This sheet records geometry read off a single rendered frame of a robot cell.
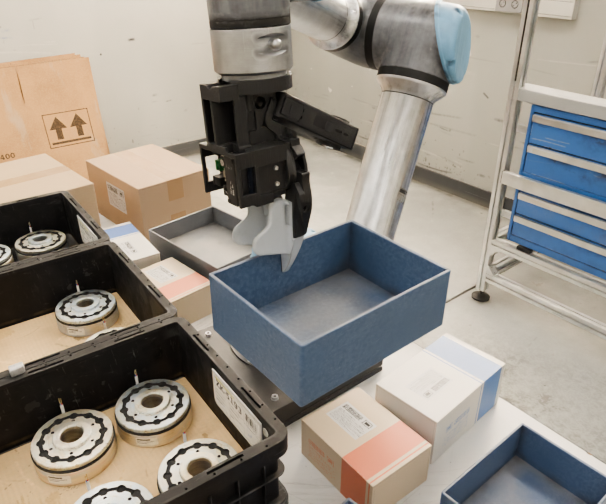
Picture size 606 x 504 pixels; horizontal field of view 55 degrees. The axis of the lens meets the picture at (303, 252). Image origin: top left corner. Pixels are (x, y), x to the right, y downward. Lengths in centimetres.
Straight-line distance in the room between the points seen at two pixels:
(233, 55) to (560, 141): 188
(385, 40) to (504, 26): 249
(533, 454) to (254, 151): 68
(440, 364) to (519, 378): 130
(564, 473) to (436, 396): 21
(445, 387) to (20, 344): 71
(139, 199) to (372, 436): 92
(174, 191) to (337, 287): 99
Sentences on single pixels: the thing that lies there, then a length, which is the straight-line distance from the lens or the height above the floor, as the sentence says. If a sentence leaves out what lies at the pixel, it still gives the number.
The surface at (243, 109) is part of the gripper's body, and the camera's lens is 56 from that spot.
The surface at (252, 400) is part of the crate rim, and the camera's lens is 77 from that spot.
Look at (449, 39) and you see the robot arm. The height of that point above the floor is 130.
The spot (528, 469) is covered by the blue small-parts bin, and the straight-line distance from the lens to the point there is 103.
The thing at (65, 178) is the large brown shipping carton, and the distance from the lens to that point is 158.
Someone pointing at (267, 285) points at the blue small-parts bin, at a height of 109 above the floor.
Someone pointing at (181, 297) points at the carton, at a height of 77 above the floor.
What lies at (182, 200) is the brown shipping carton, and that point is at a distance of 164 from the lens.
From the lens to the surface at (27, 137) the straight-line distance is 375.
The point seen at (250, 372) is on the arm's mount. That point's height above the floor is 75.
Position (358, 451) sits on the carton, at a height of 77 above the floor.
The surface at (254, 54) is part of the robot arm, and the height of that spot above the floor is 134.
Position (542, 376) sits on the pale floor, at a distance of 237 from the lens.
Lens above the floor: 144
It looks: 29 degrees down
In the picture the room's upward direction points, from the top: straight up
